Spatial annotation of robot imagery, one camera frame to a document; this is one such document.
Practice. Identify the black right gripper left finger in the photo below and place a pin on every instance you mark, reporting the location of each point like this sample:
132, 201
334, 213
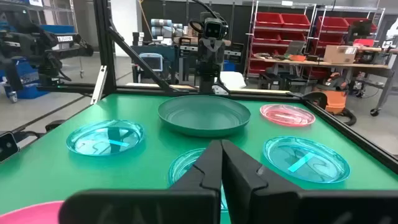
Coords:
155, 208

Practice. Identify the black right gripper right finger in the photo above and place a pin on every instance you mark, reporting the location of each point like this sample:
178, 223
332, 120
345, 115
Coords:
280, 208

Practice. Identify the clear blue plastic plate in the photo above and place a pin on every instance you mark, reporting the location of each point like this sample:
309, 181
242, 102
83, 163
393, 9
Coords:
306, 160
104, 138
183, 165

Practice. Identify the clear pink plastic plate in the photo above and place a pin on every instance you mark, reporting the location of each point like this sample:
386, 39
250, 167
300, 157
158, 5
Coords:
287, 115

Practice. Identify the neighbouring black robot arm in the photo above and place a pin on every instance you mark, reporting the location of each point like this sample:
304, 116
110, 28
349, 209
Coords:
37, 43

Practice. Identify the white plastic bag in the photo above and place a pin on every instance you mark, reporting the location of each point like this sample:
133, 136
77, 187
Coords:
233, 81

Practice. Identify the small tablet screen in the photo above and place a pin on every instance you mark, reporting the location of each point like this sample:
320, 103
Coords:
151, 62

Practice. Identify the large dark green plate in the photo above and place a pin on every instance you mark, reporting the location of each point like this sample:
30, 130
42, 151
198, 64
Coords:
203, 116

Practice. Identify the red plastic storage bin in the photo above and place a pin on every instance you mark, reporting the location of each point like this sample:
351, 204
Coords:
269, 19
295, 20
373, 26
332, 24

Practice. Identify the small orange tray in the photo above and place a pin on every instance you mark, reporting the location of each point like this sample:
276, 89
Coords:
297, 58

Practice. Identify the white building pillar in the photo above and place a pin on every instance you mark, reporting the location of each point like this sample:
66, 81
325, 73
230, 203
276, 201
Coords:
126, 28

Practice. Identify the silver aluminium bar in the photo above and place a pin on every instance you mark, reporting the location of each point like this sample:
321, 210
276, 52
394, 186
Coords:
99, 85

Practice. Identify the orange shop vacuum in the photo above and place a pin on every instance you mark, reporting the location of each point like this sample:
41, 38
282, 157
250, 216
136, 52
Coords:
335, 99

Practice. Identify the opaque pink plastic plate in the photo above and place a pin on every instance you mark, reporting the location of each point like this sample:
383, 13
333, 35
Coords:
31, 214

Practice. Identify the brown cardboard box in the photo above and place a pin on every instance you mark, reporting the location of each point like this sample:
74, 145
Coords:
339, 54

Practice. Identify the wooden workbench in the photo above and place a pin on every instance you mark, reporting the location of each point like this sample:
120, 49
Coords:
342, 65

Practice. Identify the blue plastic crate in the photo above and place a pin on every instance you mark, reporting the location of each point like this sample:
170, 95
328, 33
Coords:
28, 77

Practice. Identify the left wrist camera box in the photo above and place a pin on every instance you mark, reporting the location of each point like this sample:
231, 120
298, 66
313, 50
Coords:
214, 28

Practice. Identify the black aluminium table frame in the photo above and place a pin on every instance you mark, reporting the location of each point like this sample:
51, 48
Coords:
102, 37

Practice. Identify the black table-level camera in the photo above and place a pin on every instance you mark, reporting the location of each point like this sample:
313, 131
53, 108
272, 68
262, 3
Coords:
7, 146

